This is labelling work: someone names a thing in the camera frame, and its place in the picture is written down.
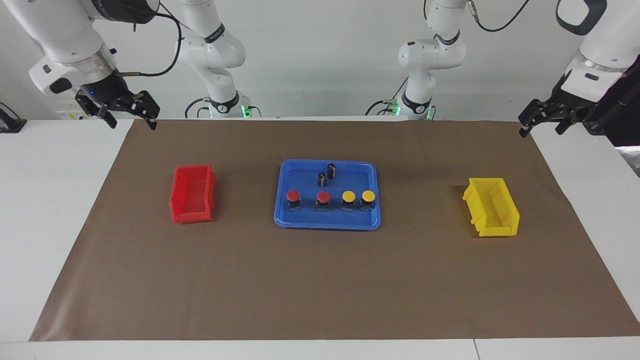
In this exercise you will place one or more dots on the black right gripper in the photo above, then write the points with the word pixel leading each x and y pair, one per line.
pixel 107 92

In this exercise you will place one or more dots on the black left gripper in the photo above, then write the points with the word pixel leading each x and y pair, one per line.
pixel 567 102

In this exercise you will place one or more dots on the red push button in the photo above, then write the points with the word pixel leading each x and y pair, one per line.
pixel 323 197
pixel 293 196

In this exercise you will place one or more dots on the yellow push button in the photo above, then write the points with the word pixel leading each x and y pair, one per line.
pixel 348 196
pixel 368 196

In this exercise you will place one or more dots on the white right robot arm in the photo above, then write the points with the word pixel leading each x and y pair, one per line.
pixel 65 35

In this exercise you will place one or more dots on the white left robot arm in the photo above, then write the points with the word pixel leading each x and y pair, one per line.
pixel 430 55

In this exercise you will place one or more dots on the grey striped object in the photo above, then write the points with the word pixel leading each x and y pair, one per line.
pixel 631 160

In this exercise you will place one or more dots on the red plastic bin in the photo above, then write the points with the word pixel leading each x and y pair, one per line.
pixel 192 215

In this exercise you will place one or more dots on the black clamp on table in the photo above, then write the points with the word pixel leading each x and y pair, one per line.
pixel 10 124

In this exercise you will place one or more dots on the yellow plastic bin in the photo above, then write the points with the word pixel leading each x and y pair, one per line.
pixel 495 230

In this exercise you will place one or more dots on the black cylindrical button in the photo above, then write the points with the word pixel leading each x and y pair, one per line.
pixel 331 171
pixel 321 180

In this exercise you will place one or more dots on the blue plastic tray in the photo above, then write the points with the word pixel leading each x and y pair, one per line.
pixel 327 220

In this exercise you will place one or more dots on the brown table mat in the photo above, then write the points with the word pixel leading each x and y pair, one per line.
pixel 320 280

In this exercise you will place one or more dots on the white wall power strip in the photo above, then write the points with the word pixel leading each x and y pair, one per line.
pixel 67 115

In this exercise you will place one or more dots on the black camera stand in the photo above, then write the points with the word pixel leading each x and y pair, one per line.
pixel 625 120

